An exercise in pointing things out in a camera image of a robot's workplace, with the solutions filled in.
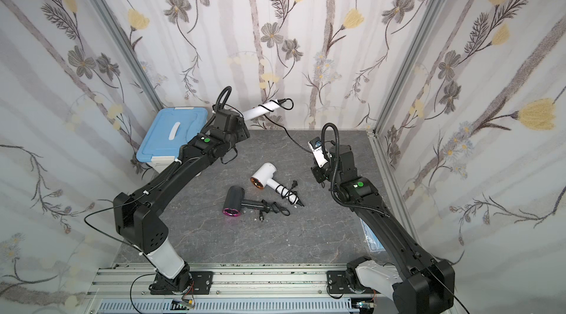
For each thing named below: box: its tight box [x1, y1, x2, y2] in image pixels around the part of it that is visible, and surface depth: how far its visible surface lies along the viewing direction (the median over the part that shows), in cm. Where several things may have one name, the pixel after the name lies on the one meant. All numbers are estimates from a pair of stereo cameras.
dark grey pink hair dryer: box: [222, 185, 269, 217], surface depth 91 cm
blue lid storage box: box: [136, 106, 208, 174], surface depth 98 cm
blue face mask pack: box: [358, 217, 387, 253], surface depth 84 cm
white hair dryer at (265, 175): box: [250, 162, 300, 205], surface depth 98 cm
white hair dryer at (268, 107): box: [241, 98, 287, 121], surface depth 78 cm
